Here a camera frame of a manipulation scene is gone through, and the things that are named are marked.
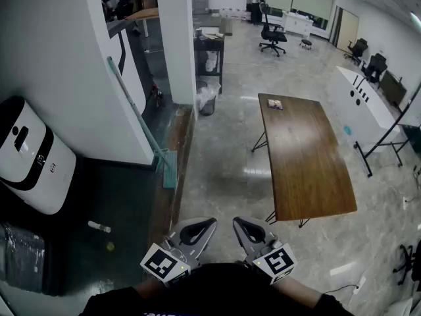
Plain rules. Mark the black low cabinet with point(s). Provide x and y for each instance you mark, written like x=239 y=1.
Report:
x=393 y=87

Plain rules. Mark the plastic-wrapped black box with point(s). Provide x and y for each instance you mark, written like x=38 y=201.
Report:
x=19 y=258

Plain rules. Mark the white pod with black stripe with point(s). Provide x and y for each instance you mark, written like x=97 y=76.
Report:
x=133 y=77

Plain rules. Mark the person's left forearm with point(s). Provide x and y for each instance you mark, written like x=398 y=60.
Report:
x=151 y=288

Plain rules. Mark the grey cabinet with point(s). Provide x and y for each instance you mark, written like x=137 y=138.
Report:
x=200 y=0

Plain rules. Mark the black office chair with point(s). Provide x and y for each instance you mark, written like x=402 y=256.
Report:
x=273 y=35

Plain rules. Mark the small black stool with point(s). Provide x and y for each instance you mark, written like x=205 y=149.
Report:
x=306 y=42

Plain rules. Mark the small white bottle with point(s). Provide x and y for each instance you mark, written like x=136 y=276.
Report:
x=98 y=226

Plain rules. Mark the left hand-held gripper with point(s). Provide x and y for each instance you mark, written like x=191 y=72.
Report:
x=164 y=263

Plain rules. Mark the teal round pad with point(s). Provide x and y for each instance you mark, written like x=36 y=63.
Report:
x=347 y=130

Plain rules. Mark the light wooden table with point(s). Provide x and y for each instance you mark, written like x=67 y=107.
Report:
x=144 y=12

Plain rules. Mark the brown door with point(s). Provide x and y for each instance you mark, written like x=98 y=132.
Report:
x=348 y=30

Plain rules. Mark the curved wooden step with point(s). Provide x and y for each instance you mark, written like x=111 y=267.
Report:
x=179 y=137

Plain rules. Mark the black swivel chair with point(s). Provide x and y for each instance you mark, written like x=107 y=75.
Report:
x=408 y=262

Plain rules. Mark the person's right forearm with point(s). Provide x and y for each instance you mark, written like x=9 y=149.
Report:
x=296 y=291

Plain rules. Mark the black shelf cart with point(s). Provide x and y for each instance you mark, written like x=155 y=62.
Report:
x=208 y=44

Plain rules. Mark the person's black clothing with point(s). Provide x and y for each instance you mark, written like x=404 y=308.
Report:
x=213 y=291

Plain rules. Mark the white display counter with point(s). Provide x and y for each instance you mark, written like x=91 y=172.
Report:
x=361 y=110

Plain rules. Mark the white cabinet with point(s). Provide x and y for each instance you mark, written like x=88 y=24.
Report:
x=297 y=23

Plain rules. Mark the teal mop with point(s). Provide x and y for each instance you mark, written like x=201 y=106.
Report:
x=170 y=176

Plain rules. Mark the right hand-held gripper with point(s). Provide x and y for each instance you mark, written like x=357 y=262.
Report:
x=274 y=262

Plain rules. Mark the white service robot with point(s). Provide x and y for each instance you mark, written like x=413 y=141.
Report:
x=39 y=166

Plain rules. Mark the small red toy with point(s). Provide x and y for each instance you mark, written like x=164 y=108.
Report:
x=158 y=95

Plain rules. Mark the black mesh chair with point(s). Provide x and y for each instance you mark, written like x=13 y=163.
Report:
x=358 y=48
x=375 y=66

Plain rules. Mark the small colourful card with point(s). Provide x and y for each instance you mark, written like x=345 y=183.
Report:
x=275 y=104

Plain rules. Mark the white power strip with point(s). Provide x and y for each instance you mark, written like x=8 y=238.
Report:
x=406 y=202
x=361 y=284

